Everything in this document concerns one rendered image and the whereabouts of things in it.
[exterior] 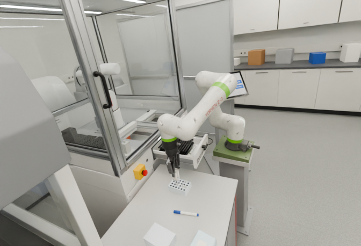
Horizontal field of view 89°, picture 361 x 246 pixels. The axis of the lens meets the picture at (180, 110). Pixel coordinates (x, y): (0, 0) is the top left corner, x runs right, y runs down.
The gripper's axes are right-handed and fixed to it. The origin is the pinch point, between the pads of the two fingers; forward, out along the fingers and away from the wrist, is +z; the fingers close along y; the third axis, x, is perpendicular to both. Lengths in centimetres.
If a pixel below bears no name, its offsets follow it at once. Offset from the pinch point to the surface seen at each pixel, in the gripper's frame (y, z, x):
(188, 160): 16.3, 1.1, -1.0
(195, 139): 40.3, 0.2, 4.2
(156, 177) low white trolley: 3.7, 11.8, 19.7
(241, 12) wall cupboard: 353, -108, 31
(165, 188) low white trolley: -2.3, 11.8, 8.3
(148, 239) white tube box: -35.0, 6.7, -4.5
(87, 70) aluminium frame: -19, -68, 25
